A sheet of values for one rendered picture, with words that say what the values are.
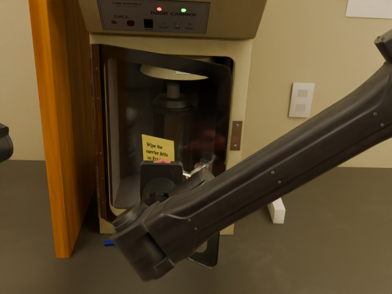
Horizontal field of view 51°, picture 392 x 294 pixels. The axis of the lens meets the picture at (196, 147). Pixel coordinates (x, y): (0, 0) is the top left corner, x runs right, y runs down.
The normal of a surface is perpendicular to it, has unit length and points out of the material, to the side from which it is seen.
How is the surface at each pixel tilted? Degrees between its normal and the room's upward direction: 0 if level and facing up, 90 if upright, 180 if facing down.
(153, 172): 91
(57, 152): 90
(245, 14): 135
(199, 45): 90
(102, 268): 0
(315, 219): 0
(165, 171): 91
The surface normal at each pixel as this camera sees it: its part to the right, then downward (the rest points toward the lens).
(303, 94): 0.05, 0.40
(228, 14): 0.00, 0.93
